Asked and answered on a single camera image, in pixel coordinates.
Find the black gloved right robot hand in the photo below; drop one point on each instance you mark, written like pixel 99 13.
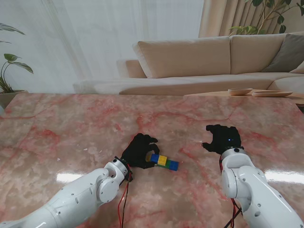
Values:
pixel 225 139

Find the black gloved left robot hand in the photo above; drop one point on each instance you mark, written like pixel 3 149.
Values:
pixel 136 152

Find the yellow toy brick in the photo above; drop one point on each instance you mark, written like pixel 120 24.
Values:
pixel 149 158
pixel 163 160

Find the blue toy brick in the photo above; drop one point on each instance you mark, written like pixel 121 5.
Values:
pixel 155 158
pixel 174 165

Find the green toy brick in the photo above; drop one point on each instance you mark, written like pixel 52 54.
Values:
pixel 159 166
pixel 168 164

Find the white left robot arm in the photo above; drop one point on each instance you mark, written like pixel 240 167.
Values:
pixel 71 197

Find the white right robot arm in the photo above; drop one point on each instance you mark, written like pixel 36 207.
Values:
pixel 249 185

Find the round wooden bowl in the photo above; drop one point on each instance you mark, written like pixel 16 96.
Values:
pixel 240 91

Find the oval wooden tray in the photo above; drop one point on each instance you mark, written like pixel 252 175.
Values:
pixel 272 93

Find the beige fabric sofa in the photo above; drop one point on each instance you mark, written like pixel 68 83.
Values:
pixel 190 59

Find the cream throw pillow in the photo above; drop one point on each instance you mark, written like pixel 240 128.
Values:
pixel 298 70

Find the grey sofa cushion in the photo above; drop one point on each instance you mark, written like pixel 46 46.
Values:
pixel 287 52

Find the tall branching green houseplant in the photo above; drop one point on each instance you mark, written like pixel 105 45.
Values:
pixel 247 29

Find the beige drape curtain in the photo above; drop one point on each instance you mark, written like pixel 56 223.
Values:
pixel 221 16

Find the white sheer curtain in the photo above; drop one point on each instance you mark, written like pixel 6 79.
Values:
pixel 95 35

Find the beige plant pot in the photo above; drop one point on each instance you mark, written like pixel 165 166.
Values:
pixel 12 97

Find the broad-leaf green houseplant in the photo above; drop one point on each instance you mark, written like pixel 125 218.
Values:
pixel 22 66

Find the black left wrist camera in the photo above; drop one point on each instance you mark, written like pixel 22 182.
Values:
pixel 129 177

